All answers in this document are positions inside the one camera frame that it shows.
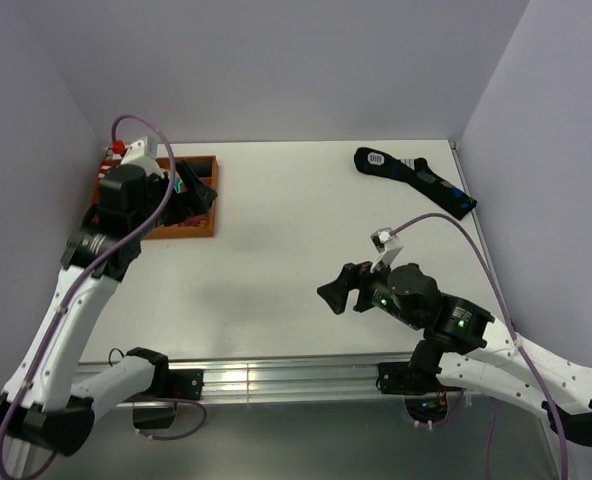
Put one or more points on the red white striped rolled sock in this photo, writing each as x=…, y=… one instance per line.
x=106, y=165

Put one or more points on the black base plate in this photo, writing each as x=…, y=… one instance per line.
x=184, y=384
x=397, y=378

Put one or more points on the dark teal rolled sock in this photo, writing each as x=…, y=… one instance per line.
x=203, y=168

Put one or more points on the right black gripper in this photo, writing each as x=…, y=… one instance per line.
x=335, y=293

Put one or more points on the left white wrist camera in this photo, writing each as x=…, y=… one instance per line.
x=142, y=152

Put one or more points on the aluminium frame rail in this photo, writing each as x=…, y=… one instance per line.
x=276, y=377

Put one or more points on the maroon purple striped sock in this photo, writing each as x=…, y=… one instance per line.
x=198, y=221

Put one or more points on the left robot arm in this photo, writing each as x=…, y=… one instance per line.
x=92, y=267

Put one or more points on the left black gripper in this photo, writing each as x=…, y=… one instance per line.
x=197, y=195

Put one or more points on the mint green rolled sock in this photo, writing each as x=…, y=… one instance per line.
x=177, y=186

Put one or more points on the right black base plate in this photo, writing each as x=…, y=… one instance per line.
x=397, y=378

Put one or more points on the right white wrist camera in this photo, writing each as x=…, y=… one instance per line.
x=388, y=246

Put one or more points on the brown wooden divider tray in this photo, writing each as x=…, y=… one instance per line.
x=178, y=231

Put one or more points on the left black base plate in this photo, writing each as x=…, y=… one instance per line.
x=184, y=384

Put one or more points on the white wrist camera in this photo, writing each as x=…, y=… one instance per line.
x=388, y=246
x=142, y=152

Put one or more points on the black blue sock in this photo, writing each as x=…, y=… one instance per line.
x=416, y=173

